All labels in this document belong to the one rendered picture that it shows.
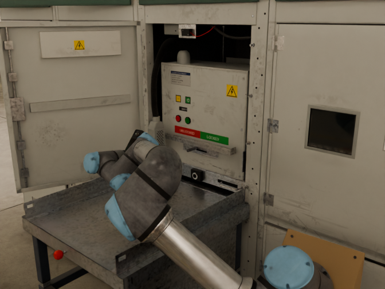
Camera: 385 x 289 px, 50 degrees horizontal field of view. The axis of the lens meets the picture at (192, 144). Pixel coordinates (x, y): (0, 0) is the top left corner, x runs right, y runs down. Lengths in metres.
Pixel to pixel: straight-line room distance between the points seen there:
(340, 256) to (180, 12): 1.14
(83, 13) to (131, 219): 1.54
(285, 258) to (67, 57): 1.30
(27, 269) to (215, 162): 1.65
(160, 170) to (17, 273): 2.14
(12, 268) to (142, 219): 2.15
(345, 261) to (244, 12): 0.93
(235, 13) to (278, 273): 0.98
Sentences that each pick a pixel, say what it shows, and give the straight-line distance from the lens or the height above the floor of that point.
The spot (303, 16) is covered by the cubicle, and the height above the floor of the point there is 1.60.
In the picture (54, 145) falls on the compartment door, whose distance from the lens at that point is 2.01.
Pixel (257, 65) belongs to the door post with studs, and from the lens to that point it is 1.60.
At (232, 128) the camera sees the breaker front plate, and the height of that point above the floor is 1.15.
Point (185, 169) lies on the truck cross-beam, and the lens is 1.99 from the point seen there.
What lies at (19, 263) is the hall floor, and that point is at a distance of 3.14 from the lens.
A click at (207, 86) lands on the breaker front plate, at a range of 1.81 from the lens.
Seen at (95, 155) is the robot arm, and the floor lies 1.14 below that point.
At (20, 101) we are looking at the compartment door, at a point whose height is 1.25.
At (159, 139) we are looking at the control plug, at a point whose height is 1.05.
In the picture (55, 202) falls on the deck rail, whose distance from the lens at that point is 1.80.
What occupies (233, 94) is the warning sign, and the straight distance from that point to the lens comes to 1.73.
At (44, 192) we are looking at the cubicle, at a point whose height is 0.42.
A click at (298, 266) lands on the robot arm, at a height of 1.01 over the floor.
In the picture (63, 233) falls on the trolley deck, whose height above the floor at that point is 0.85.
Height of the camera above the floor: 1.60
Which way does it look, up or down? 17 degrees down
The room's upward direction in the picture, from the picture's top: straight up
